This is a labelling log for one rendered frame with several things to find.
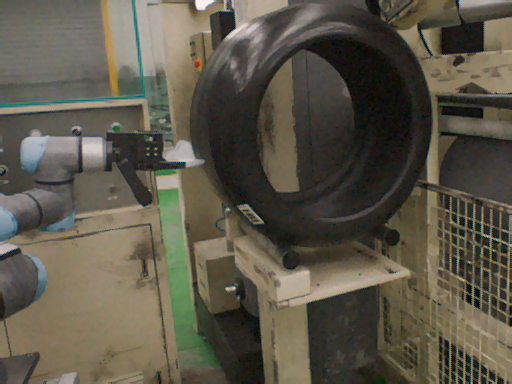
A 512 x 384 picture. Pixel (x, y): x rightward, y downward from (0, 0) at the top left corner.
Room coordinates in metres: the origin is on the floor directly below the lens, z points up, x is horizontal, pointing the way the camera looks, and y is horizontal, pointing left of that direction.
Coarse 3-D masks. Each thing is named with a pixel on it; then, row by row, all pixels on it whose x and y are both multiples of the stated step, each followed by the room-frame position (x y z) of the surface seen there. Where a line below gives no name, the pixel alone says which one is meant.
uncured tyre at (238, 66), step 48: (240, 48) 1.09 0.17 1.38; (288, 48) 1.09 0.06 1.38; (336, 48) 1.46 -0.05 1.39; (384, 48) 1.19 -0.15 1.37; (192, 96) 1.23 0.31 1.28; (240, 96) 1.05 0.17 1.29; (384, 96) 1.48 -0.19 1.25; (192, 144) 1.22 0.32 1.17; (240, 144) 1.04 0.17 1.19; (384, 144) 1.47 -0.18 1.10; (240, 192) 1.05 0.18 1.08; (288, 192) 1.41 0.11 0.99; (336, 192) 1.45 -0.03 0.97; (384, 192) 1.21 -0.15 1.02; (288, 240) 1.11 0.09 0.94; (336, 240) 1.15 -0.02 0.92
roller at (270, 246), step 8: (248, 232) 1.32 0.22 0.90; (256, 232) 1.27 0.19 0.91; (256, 240) 1.26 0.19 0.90; (264, 240) 1.21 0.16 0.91; (272, 240) 1.18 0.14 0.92; (264, 248) 1.20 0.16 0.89; (272, 248) 1.15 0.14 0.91; (280, 248) 1.12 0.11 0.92; (288, 248) 1.11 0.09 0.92; (272, 256) 1.15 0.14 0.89; (280, 256) 1.10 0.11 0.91; (288, 256) 1.09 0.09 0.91; (296, 256) 1.09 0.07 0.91; (288, 264) 1.09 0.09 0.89; (296, 264) 1.09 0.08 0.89
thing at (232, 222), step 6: (228, 210) 1.38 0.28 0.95; (228, 216) 1.38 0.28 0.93; (234, 216) 1.38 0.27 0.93; (228, 222) 1.38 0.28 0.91; (234, 222) 1.39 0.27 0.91; (240, 222) 1.39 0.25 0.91; (228, 228) 1.38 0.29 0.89; (234, 228) 1.38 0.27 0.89; (240, 228) 1.39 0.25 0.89; (228, 234) 1.38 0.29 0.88; (234, 234) 1.38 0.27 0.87; (240, 234) 1.39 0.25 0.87; (246, 234) 1.40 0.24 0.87
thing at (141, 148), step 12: (108, 132) 1.03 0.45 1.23; (120, 132) 1.04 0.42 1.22; (132, 132) 1.06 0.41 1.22; (144, 132) 1.10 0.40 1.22; (156, 132) 1.12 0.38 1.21; (108, 144) 1.02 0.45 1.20; (120, 144) 1.04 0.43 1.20; (132, 144) 1.05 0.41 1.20; (144, 144) 1.04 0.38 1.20; (156, 144) 1.06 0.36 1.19; (108, 156) 1.01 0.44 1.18; (120, 156) 1.04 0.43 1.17; (132, 156) 1.05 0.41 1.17; (144, 156) 1.04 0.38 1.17; (156, 156) 1.06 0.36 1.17; (108, 168) 1.02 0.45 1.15; (144, 168) 1.04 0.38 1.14
